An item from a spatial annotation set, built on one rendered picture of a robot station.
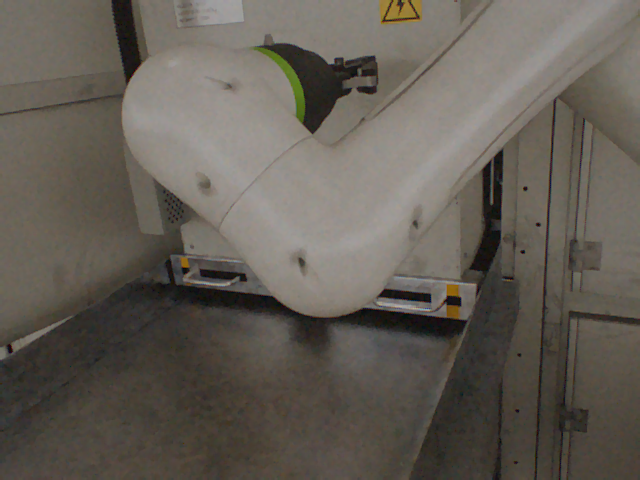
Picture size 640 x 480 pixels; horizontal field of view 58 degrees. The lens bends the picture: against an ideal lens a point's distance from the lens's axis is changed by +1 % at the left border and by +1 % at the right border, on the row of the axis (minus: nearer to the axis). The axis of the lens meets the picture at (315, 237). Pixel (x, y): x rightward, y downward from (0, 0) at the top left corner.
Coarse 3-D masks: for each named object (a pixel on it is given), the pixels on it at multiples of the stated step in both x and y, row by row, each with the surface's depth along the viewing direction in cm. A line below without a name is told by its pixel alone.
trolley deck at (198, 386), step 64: (192, 320) 96; (256, 320) 94; (320, 320) 92; (384, 320) 90; (448, 320) 88; (512, 320) 92; (128, 384) 80; (192, 384) 78; (256, 384) 77; (320, 384) 76; (384, 384) 75; (0, 448) 70; (64, 448) 69; (128, 448) 67; (192, 448) 66; (256, 448) 65; (320, 448) 64; (384, 448) 64; (448, 448) 63
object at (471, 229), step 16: (464, 0) 73; (480, 0) 83; (464, 16) 73; (144, 32) 91; (480, 176) 94; (464, 192) 82; (480, 192) 95; (464, 208) 83; (480, 208) 96; (496, 208) 114; (464, 224) 84; (480, 224) 97; (464, 240) 85; (480, 240) 98; (464, 256) 85
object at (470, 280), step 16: (176, 256) 103; (192, 256) 102; (208, 256) 101; (176, 272) 105; (208, 272) 102; (224, 272) 100; (240, 272) 98; (464, 272) 86; (480, 272) 85; (224, 288) 101; (240, 288) 100; (256, 288) 98; (400, 288) 87; (416, 288) 86; (464, 288) 82; (480, 288) 85; (368, 304) 90; (416, 304) 87; (448, 304) 84; (464, 304) 83
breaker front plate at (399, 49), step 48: (144, 0) 89; (288, 0) 79; (336, 0) 77; (432, 0) 72; (336, 48) 79; (384, 48) 76; (432, 48) 74; (384, 96) 78; (192, 240) 102; (432, 240) 83
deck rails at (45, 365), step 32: (128, 288) 96; (160, 288) 103; (192, 288) 107; (96, 320) 90; (128, 320) 96; (480, 320) 83; (32, 352) 80; (64, 352) 85; (96, 352) 88; (448, 352) 79; (0, 384) 76; (32, 384) 80; (64, 384) 81; (448, 384) 64; (0, 416) 75; (448, 416) 65; (416, 448) 63
